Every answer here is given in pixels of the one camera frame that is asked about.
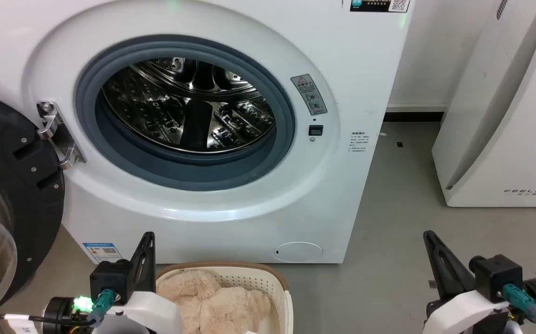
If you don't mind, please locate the cream perforated laundry basket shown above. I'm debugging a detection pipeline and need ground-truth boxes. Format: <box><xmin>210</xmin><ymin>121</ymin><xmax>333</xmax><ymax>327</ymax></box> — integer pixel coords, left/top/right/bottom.
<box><xmin>155</xmin><ymin>262</ymin><xmax>294</xmax><ymax>334</ymax></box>

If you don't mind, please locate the stainless steel washing machine drum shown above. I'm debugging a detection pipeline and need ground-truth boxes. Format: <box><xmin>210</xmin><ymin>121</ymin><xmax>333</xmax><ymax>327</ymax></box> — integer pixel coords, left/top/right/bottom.
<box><xmin>102</xmin><ymin>58</ymin><xmax>277</xmax><ymax>154</ymax></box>

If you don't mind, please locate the grey warning sticker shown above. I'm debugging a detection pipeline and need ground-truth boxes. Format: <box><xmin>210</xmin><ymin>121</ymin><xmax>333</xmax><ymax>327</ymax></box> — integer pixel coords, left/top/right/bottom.
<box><xmin>291</xmin><ymin>74</ymin><xmax>328</xmax><ymax>116</ymax></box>

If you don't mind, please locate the silver metal door hinge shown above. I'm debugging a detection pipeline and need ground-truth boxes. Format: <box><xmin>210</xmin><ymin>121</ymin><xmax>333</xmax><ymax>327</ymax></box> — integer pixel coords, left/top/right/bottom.
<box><xmin>37</xmin><ymin>101</ymin><xmax>86</xmax><ymax>170</ymax></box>

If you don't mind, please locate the oval white filter cover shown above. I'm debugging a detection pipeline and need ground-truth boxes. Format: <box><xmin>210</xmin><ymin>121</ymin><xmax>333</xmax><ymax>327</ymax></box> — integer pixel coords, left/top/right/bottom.
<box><xmin>275</xmin><ymin>241</ymin><xmax>323</xmax><ymax>263</ymax></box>

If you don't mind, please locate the blue white energy label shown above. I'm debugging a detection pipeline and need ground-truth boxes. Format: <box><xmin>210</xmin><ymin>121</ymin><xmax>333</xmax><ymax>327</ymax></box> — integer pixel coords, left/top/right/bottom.
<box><xmin>82</xmin><ymin>241</ymin><xmax>123</xmax><ymax>264</ymax></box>

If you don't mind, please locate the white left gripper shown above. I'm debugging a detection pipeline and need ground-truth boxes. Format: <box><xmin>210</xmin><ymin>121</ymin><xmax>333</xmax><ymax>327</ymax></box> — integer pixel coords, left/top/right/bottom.
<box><xmin>95</xmin><ymin>231</ymin><xmax>184</xmax><ymax>334</ymax></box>

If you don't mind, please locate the beige fluffy towel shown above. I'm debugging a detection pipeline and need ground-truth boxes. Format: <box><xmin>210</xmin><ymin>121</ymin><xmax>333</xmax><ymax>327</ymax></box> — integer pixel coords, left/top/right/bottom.
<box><xmin>157</xmin><ymin>270</ymin><xmax>273</xmax><ymax>334</ymax></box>

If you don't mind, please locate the right green plug black cable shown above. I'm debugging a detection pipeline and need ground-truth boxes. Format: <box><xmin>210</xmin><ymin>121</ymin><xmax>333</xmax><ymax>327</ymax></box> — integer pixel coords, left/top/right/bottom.
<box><xmin>502</xmin><ymin>283</ymin><xmax>536</xmax><ymax>334</ymax></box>

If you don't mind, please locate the white front-load washing machine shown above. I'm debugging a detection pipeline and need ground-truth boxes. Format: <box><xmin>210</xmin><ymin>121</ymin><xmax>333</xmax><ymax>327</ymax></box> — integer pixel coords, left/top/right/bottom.
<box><xmin>0</xmin><ymin>0</ymin><xmax>410</xmax><ymax>265</ymax></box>

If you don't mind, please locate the grey rubber door gasket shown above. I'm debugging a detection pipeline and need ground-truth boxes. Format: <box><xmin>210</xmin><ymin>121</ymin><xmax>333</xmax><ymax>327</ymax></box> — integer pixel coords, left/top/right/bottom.
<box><xmin>75</xmin><ymin>41</ymin><xmax>296</xmax><ymax>192</ymax></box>

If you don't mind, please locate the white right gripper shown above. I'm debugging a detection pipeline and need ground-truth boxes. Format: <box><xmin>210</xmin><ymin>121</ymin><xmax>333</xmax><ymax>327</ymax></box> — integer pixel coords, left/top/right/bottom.
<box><xmin>423</xmin><ymin>230</ymin><xmax>510</xmax><ymax>334</ymax></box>

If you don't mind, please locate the black baseboard strip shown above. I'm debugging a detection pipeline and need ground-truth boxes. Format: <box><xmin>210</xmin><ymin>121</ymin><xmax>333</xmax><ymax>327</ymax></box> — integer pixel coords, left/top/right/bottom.
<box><xmin>383</xmin><ymin>111</ymin><xmax>445</xmax><ymax>123</ymax></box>

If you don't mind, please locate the small printed text sticker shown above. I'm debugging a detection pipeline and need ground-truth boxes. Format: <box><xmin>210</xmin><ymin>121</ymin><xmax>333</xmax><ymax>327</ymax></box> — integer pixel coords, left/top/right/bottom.
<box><xmin>348</xmin><ymin>132</ymin><xmax>371</xmax><ymax>155</ymax></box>

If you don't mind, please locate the black washing machine door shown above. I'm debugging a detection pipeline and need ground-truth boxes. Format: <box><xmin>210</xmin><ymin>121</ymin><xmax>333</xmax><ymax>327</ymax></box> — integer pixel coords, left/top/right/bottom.
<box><xmin>0</xmin><ymin>89</ymin><xmax>66</xmax><ymax>325</ymax></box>

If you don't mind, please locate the white air purifier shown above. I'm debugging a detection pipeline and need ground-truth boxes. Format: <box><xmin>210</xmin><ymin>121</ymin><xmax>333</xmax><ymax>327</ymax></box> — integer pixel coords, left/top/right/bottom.
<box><xmin>432</xmin><ymin>0</ymin><xmax>536</xmax><ymax>208</ymax></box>

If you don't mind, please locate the black QR code label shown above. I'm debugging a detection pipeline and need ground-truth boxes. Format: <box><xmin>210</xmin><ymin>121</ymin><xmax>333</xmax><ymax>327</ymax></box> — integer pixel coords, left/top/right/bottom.
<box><xmin>350</xmin><ymin>0</ymin><xmax>410</xmax><ymax>13</ymax></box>

